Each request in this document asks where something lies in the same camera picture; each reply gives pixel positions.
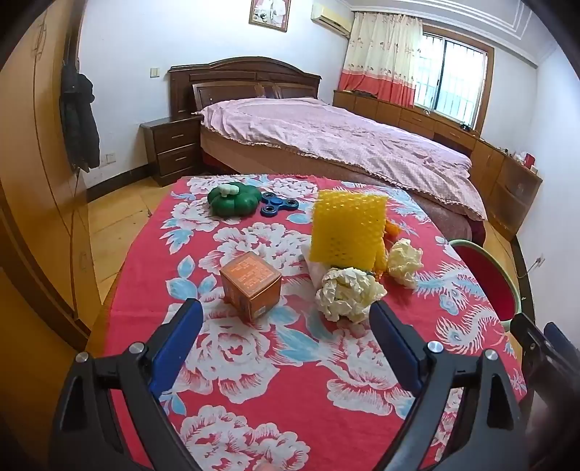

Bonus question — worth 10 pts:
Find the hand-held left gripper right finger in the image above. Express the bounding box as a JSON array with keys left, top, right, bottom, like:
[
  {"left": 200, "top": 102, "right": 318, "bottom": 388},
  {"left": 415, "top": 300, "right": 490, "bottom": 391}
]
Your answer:
[{"left": 369, "top": 300, "right": 529, "bottom": 471}]

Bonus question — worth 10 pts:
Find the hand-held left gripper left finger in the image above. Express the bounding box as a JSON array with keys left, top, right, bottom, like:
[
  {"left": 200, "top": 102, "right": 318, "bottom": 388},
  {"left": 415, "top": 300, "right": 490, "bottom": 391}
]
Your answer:
[{"left": 47, "top": 299, "right": 204, "bottom": 471}]

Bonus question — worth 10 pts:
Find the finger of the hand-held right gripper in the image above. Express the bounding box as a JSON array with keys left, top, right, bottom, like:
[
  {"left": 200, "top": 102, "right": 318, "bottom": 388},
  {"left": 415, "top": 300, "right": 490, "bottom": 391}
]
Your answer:
[
  {"left": 510, "top": 312, "right": 556, "bottom": 379},
  {"left": 544, "top": 321, "right": 580, "bottom": 367}
]

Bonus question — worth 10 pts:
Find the large paper ball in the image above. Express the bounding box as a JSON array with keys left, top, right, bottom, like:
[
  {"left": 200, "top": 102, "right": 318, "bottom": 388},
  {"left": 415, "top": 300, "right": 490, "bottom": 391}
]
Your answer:
[{"left": 316, "top": 267, "right": 388, "bottom": 323}]

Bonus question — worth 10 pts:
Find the red bin with green rim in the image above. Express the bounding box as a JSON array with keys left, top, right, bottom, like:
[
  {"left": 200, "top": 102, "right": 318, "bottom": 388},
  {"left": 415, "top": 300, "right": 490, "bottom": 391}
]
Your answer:
[{"left": 451, "top": 239, "right": 522, "bottom": 322}]

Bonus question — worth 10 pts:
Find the small paper ball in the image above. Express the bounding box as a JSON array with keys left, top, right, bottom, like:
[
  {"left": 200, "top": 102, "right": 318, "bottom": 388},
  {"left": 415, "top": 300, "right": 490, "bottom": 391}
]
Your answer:
[{"left": 386, "top": 238, "right": 424, "bottom": 288}]

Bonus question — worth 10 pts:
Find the orange cardboard box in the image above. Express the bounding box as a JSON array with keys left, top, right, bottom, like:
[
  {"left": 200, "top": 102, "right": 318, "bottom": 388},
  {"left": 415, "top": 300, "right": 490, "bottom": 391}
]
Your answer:
[{"left": 220, "top": 252, "right": 282, "bottom": 323}]

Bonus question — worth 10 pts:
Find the yellow foam fruit net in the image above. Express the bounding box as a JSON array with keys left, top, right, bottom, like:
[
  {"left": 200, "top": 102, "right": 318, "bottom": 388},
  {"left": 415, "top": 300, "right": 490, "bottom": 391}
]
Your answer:
[{"left": 310, "top": 189, "right": 388, "bottom": 270}]

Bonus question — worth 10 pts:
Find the red floral tablecloth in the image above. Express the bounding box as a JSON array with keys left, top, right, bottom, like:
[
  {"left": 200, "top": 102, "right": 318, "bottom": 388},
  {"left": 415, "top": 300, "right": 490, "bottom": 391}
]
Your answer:
[{"left": 102, "top": 174, "right": 529, "bottom": 471}]

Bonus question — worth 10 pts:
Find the wooden corner shelf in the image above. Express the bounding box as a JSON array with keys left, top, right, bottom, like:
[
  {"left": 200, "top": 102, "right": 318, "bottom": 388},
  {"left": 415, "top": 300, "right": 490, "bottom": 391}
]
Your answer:
[{"left": 487, "top": 156, "right": 543, "bottom": 241}]

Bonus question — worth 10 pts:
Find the green pumpkin toy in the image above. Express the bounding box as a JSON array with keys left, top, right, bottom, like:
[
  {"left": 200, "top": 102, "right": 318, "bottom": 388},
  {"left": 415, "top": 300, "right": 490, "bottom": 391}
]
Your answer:
[{"left": 207, "top": 182, "right": 262, "bottom": 218}]

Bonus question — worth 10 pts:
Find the blue fidget spinner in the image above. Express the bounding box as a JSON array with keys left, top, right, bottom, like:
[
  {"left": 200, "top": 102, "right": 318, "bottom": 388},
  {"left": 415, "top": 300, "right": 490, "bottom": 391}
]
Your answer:
[{"left": 259, "top": 192, "right": 301, "bottom": 216}]

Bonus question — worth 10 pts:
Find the dark wooden nightstand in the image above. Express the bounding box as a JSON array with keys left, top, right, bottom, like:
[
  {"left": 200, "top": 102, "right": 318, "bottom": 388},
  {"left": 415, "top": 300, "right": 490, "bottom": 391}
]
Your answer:
[{"left": 140, "top": 115, "right": 204, "bottom": 186}]

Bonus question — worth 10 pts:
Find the wooden wardrobe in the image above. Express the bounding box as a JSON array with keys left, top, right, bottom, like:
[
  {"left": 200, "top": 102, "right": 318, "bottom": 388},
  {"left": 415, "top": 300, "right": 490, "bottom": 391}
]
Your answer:
[{"left": 0, "top": 0, "right": 119, "bottom": 471}]

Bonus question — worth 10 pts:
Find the pink checked blanket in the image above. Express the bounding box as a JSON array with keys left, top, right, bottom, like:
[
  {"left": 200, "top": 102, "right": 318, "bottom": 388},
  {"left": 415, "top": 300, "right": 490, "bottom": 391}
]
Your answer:
[{"left": 192, "top": 96, "right": 488, "bottom": 220}]

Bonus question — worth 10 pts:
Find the long wooden cabinet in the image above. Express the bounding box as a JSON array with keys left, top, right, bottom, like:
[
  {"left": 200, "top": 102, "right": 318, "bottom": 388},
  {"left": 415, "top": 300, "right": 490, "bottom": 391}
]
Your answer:
[{"left": 333, "top": 89, "right": 508, "bottom": 195}]

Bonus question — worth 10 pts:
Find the black jacket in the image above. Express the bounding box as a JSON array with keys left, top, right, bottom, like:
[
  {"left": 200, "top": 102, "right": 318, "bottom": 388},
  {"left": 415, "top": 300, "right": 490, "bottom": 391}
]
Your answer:
[{"left": 60, "top": 63, "right": 101, "bottom": 173}]

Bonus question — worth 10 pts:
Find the barred window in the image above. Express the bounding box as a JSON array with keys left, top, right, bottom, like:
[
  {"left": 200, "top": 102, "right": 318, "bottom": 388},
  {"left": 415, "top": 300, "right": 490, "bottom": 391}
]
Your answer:
[{"left": 414, "top": 27, "right": 494, "bottom": 130}]

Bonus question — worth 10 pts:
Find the dark wooden headboard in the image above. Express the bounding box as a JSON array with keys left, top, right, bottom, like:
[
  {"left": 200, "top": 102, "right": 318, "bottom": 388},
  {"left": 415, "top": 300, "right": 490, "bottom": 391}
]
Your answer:
[{"left": 169, "top": 57, "right": 322, "bottom": 121}]

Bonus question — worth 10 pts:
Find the cream and red curtain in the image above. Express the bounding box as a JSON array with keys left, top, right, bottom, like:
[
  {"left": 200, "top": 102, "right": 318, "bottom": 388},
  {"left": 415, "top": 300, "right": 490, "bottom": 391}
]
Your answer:
[{"left": 337, "top": 11, "right": 424, "bottom": 107}]

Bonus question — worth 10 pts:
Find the wall socket with cable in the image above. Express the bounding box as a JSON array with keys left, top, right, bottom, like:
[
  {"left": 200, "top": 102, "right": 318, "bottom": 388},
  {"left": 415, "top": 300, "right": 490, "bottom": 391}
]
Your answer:
[{"left": 521, "top": 254, "right": 544, "bottom": 279}]

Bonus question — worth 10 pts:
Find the thin black cable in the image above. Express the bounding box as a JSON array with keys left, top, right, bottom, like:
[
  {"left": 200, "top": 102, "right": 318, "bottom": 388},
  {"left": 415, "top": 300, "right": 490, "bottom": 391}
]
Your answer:
[{"left": 67, "top": 168, "right": 87, "bottom": 238}]

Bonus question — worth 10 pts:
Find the wall air conditioner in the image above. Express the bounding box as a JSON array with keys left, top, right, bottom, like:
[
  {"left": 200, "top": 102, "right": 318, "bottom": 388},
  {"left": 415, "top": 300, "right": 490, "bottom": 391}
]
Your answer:
[{"left": 310, "top": 2, "right": 354, "bottom": 39}]

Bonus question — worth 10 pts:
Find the framed wall photo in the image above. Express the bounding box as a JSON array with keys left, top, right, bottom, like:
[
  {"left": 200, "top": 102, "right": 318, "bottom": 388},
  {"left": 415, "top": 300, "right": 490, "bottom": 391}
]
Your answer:
[{"left": 248, "top": 0, "right": 291, "bottom": 33}]

